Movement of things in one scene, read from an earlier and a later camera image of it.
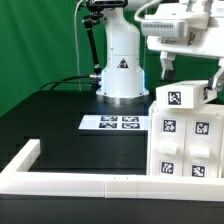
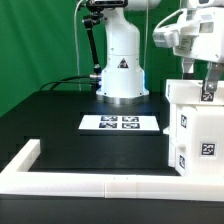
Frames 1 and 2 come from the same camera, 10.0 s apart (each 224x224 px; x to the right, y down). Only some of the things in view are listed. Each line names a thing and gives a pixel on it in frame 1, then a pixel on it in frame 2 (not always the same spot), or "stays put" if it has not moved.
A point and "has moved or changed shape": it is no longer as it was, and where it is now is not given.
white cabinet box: x=186 y=142 has moved or changed shape
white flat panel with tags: x=138 y=122 stays put
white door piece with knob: x=167 y=147 → x=181 y=139
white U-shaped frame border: x=54 y=184 stays put
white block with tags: x=186 y=94 has moved or changed shape
